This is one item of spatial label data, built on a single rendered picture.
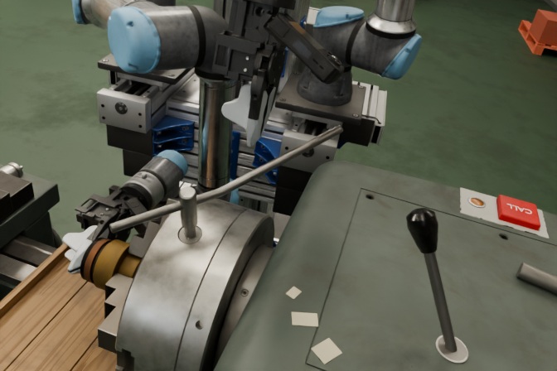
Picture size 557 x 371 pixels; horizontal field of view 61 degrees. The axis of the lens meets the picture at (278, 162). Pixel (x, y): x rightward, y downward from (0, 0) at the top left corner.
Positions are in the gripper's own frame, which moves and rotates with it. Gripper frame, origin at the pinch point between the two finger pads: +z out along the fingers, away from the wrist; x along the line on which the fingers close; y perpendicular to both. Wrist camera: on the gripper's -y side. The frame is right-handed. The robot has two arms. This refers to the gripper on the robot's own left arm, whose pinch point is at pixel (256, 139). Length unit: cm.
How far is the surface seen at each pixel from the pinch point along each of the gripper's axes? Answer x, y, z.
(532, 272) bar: 0.8, -41.0, 6.9
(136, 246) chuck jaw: 2.6, 15.6, 22.4
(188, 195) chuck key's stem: 12.9, 3.8, 5.6
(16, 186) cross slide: -20, 59, 33
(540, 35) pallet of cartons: -611, -165, -40
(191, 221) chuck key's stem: 11.4, 3.5, 9.9
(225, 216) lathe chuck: 3.6, 1.4, 11.7
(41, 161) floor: -156, 168, 99
